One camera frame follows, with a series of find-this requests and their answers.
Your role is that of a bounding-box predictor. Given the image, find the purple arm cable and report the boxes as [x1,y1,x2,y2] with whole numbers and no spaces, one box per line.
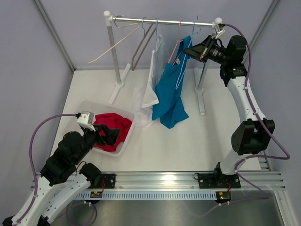
[221,23,290,201]
[16,113,82,224]

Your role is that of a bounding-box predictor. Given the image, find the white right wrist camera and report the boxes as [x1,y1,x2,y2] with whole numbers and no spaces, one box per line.
[213,23,225,39]

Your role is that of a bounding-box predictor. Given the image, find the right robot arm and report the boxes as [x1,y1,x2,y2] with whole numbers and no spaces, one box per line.
[183,35,275,189]

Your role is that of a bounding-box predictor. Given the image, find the white metal clothes rack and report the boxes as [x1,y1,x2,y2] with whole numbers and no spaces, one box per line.
[104,11,224,115]

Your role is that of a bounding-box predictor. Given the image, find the red t shirt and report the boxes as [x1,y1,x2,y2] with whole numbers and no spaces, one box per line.
[93,113,132,153]

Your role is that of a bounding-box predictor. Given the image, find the white t shirt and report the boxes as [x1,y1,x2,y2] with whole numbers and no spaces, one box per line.
[132,37,167,128]

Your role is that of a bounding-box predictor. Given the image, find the white slotted cable duct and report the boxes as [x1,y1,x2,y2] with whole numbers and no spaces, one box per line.
[75,191,231,201]

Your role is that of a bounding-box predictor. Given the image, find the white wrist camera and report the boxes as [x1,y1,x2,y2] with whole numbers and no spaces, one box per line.
[213,23,225,39]
[77,111,96,132]

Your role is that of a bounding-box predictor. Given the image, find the aluminium rail frame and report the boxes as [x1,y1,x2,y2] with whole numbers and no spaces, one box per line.
[102,171,285,191]

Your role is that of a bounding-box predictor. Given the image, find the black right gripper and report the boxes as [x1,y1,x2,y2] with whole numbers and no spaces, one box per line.
[183,36,230,65]

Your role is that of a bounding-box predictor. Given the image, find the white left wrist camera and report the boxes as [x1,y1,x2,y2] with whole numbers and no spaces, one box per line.
[77,111,96,132]

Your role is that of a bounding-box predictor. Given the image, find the grey empty hanger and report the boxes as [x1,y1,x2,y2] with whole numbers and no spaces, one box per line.
[131,17,157,71]

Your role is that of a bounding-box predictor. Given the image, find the cream empty hanger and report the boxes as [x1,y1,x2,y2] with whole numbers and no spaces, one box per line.
[88,11,142,64]

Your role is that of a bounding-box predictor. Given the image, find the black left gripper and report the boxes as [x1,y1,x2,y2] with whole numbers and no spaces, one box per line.
[73,123,120,164]

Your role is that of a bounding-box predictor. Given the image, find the pink hanger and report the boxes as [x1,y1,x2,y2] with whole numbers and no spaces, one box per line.
[168,19,183,64]

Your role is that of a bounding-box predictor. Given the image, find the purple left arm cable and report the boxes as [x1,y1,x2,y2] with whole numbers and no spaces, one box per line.
[16,113,82,224]

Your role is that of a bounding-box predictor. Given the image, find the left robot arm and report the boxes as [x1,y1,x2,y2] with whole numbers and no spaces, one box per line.
[2,125,120,226]

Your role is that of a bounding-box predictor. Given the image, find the light blue red-shirt hanger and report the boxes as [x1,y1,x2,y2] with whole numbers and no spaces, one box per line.
[175,16,198,90]

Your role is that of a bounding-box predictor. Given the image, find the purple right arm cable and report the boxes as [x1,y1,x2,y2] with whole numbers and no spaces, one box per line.
[221,23,290,201]

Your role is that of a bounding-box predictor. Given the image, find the blue t shirt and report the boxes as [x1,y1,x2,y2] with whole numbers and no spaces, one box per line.
[152,36,190,129]

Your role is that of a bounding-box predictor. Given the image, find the white plastic laundry basket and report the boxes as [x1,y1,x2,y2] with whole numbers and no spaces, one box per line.
[75,100,135,157]

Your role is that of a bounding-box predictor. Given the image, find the light blue white-shirt hanger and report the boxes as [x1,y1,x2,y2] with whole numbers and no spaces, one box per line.
[154,18,162,52]

